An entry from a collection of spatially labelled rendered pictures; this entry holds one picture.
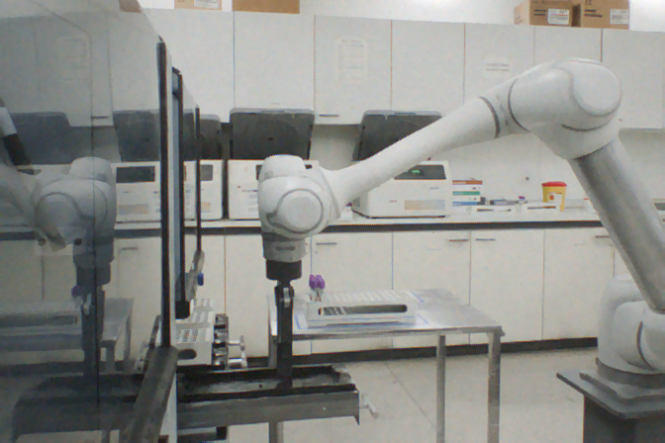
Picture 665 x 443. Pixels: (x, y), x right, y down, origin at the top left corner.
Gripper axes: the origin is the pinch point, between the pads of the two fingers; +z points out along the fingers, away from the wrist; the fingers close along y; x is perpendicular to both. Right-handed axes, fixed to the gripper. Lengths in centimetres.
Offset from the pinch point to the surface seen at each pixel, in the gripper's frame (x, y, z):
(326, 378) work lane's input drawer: 8.2, 3.0, 4.0
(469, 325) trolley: 50, -22, 2
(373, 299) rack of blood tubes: 26.7, -30.3, -3.6
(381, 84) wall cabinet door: 89, -254, -91
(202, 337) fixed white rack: -17.0, -9.7, -2.0
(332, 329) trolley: 14.7, -24.7, 2.4
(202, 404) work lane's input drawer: -16.1, 11.3, 4.1
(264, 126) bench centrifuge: 12, -252, -63
